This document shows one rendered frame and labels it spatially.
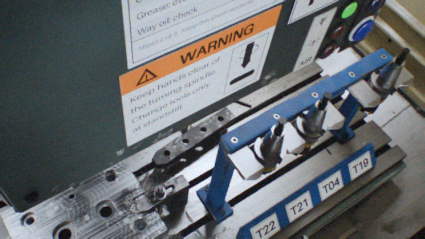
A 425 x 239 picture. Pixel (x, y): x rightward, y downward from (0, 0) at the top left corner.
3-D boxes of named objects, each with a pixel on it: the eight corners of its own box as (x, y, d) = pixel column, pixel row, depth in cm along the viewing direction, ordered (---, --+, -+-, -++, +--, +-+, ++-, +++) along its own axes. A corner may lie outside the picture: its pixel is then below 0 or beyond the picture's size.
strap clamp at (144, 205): (188, 201, 115) (191, 176, 102) (142, 228, 110) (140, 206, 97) (180, 191, 116) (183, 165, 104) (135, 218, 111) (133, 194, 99)
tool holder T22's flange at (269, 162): (273, 136, 93) (275, 130, 91) (289, 160, 90) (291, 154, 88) (247, 147, 91) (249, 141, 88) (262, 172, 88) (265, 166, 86)
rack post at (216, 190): (234, 212, 115) (255, 159, 90) (216, 223, 113) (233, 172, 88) (212, 182, 119) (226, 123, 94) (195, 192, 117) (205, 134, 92)
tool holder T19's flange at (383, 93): (382, 73, 105) (387, 66, 103) (399, 92, 102) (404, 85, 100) (361, 81, 103) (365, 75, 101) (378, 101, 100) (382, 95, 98)
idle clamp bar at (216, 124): (234, 129, 128) (237, 118, 123) (159, 179, 117) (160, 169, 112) (222, 117, 130) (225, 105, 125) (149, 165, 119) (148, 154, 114)
